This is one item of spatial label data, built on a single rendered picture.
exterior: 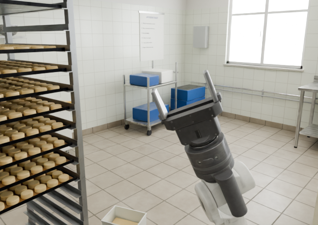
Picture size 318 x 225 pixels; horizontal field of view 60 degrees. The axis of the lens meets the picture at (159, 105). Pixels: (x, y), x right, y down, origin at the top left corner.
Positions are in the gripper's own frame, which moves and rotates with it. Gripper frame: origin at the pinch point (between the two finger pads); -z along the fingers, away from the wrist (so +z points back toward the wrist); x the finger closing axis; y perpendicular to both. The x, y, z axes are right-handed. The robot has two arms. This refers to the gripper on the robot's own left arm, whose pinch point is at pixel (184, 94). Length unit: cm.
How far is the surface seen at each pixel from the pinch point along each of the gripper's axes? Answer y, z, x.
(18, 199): -33, 29, -90
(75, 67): -65, -11, -53
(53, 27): -71, -31, -57
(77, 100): -63, 4, -59
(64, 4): -67, -37, -45
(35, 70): -51, -16, -63
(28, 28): -83, -37, -76
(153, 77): -367, 65, -102
